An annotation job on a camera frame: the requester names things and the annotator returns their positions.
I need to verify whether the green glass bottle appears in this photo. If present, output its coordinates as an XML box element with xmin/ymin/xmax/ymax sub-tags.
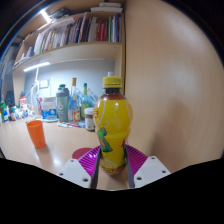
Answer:
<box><xmin>80</xmin><ymin>82</ymin><xmax>92</xmax><ymax>121</ymax></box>

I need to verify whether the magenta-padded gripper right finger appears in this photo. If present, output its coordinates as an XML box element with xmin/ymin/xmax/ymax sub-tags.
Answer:
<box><xmin>124</xmin><ymin>143</ymin><xmax>172</xmax><ymax>189</ymax></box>

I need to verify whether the pink packet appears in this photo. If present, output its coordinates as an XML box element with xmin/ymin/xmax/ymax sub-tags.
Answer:
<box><xmin>38</xmin><ymin>97</ymin><xmax>44</xmax><ymax>114</ymax></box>

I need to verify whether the wooden shelf unit with books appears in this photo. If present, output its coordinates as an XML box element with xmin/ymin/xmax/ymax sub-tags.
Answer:
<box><xmin>13</xmin><ymin>1</ymin><xmax>125</xmax><ymax>73</ymax></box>

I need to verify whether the flat round red coaster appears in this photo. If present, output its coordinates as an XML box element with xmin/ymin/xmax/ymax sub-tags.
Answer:
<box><xmin>71</xmin><ymin>147</ymin><xmax>94</xmax><ymax>160</ymax></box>

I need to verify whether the white desk lamp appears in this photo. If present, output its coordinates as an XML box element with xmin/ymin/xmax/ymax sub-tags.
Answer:
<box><xmin>22</xmin><ymin>61</ymin><xmax>52</xmax><ymax>114</ymax></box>

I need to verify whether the white bottle with red label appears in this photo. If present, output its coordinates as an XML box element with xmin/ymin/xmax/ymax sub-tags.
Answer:
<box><xmin>19</xmin><ymin>96</ymin><xmax>28</xmax><ymax>111</ymax></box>

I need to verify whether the yellow drink bottle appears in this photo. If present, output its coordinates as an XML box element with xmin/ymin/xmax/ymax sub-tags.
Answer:
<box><xmin>92</xmin><ymin>76</ymin><xmax>134</xmax><ymax>177</ymax></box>

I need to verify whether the orange plastic cup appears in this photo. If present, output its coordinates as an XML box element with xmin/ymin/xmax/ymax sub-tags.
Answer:
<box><xmin>26</xmin><ymin>120</ymin><xmax>47</xmax><ymax>150</ymax></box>

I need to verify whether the blue and white carton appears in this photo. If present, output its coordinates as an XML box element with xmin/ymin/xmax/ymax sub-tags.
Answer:
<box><xmin>40</xmin><ymin>97</ymin><xmax>58</xmax><ymax>120</ymax></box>

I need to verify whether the brown jar with white lid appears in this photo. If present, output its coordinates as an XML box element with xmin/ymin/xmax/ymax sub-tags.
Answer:
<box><xmin>83</xmin><ymin>107</ymin><xmax>96</xmax><ymax>132</ymax></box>

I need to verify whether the white tube ceiling light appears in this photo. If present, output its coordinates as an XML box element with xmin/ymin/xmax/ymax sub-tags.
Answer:
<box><xmin>39</xmin><ymin>9</ymin><xmax>53</xmax><ymax>24</ymax></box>

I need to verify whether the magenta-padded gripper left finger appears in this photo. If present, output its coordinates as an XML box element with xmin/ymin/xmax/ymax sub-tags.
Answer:
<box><xmin>56</xmin><ymin>145</ymin><xmax>102</xmax><ymax>190</ymax></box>

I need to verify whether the pink pen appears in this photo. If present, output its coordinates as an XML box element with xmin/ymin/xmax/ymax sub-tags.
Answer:
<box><xmin>58</xmin><ymin>122</ymin><xmax>81</xmax><ymax>128</ymax></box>

